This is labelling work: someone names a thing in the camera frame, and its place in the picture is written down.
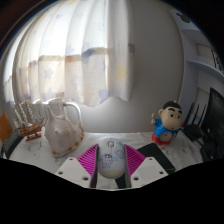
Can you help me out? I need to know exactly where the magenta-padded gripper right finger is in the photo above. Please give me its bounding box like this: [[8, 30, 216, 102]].
[[114, 143, 169, 190]]

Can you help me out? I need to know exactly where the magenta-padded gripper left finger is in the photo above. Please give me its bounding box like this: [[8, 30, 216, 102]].
[[54, 143, 100, 189]]

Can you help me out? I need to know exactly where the white cartoon-print computer mouse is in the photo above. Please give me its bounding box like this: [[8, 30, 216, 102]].
[[96, 137, 127, 179]]

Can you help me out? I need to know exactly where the black mouse pad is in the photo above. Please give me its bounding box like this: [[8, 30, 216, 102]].
[[136, 142, 177, 174]]

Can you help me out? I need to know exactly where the large white conch shell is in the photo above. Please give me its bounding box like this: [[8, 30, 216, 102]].
[[44, 105, 85, 158]]

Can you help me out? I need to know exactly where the cartoon boy figurine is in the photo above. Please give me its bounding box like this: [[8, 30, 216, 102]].
[[150, 100, 184, 146]]

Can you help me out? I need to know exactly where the white cartoon-print tablecloth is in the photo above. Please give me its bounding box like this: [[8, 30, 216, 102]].
[[6, 131, 204, 191]]

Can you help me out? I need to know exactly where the wooden model sailing ship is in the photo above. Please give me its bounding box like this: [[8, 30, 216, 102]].
[[12, 99, 46, 142]]

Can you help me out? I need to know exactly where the black router with antennas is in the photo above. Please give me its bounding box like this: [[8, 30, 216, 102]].
[[182, 102, 208, 142]]

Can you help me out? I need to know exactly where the black monitor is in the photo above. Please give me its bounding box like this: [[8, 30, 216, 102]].
[[200, 87, 224, 163]]

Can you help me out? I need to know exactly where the white star-print curtain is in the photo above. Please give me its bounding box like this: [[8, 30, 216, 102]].
[[3, 0, 136, 108]]

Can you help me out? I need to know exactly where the white wall shelf unit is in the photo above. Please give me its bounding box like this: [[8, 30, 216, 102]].
[[168, 8, 224, 118]]

